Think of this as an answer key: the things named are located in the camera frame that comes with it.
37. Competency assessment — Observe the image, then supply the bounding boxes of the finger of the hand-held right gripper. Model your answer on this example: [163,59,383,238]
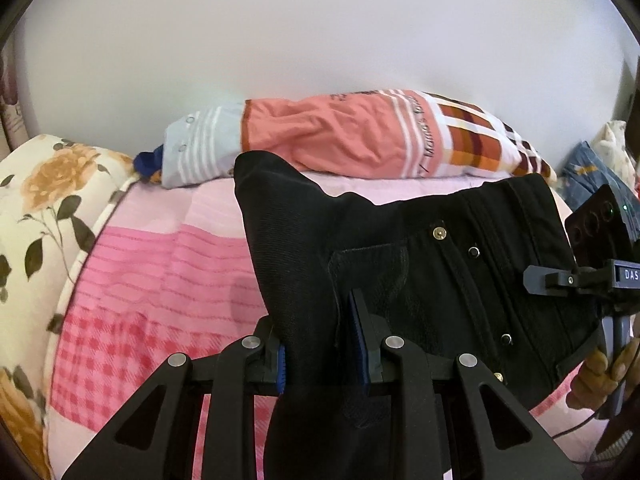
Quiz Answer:
[523,264,611,296]

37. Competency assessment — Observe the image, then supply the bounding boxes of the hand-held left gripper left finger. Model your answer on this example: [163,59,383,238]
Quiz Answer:
[62,317,288,480]

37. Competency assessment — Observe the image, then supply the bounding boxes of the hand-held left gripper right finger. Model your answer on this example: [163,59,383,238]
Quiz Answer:
[348,289,583,480]

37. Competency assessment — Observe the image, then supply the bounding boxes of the black pants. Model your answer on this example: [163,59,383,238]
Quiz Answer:
[233,150,603,480]

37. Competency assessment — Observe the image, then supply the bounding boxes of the person's right hand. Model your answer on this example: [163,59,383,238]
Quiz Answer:
[566,336,640,414]

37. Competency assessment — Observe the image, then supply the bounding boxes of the blue denim garment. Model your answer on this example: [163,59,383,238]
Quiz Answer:
[557,141,640,207]

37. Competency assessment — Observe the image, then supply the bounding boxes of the white floral cloth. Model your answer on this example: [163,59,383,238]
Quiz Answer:
[592,120,640,197]

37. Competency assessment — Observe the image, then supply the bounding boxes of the pink checked bedsheet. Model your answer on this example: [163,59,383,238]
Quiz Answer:
[42,170,596,480]

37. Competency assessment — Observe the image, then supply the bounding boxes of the person's purple clothing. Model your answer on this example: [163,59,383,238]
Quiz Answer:
[585,410,640,480]

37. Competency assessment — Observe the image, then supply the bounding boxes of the orange plaid printed pillow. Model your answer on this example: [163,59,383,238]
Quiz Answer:
[162,89,559,191]

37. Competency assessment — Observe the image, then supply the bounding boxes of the dark blue cloth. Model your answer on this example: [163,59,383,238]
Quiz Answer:
[134,146,166,185]

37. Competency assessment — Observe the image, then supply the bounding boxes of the floral cream pillow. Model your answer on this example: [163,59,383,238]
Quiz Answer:
[0,133,139,480]

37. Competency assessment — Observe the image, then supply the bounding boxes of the beige floral curtain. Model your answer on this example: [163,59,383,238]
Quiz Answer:
[0,45,24,154]

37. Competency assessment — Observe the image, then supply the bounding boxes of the black cable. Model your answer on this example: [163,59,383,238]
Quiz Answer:
[542,400,613,444]

